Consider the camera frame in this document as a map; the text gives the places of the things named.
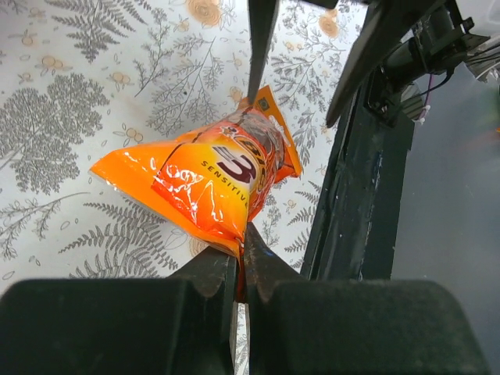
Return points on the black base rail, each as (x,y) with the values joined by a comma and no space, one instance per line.
(355,227)

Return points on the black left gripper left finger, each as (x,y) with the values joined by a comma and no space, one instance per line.
(177,325)

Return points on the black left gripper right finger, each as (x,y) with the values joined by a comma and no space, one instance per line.
(299,326)

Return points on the orange razor pack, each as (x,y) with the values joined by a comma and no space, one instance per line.
(213,180)

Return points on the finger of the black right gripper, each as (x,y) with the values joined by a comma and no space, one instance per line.
(387,23)
(262,15)

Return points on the floral patterned table mat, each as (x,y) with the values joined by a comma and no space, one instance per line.
(82,78)

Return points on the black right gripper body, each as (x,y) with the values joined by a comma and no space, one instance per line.
(425,59)

